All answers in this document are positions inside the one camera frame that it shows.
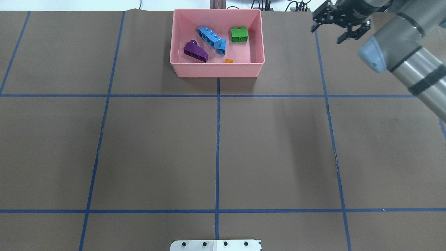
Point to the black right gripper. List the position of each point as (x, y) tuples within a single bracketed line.
[(352, 11)]

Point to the green double block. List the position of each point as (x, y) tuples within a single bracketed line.
[(239, 34)]

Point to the long blue block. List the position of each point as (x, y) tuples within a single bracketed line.
[(209, 36)]

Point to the purple sloped block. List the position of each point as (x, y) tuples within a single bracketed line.
[(192, 49)]

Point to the small blue block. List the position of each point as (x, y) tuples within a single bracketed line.
[(222, 48)]

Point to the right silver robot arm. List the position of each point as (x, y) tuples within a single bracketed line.
[(395, 47)]

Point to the pink plastic box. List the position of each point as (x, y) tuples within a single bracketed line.
[(248, 57)]

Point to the aluminium frame post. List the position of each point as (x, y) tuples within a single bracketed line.
[(217, 4)]

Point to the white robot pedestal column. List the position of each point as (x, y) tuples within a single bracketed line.
[(217, 245)]

